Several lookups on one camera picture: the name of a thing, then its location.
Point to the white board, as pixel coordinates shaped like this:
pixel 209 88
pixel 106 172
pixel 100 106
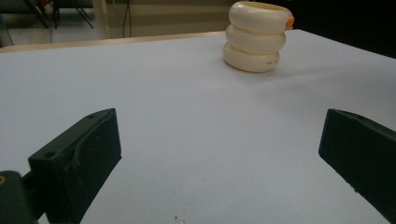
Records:
pixel 199 118

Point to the black metal stand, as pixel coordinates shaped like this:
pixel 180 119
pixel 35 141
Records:
pixel 43 12

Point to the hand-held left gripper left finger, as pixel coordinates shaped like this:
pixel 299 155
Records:
pixel 77 165

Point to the cream ribbed cup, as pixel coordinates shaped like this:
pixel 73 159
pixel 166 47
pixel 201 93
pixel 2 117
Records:
pixel 256 37

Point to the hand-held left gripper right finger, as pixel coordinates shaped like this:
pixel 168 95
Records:
pixel 362 155

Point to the wooden table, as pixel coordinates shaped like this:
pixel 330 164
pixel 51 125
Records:
pixel 109 40

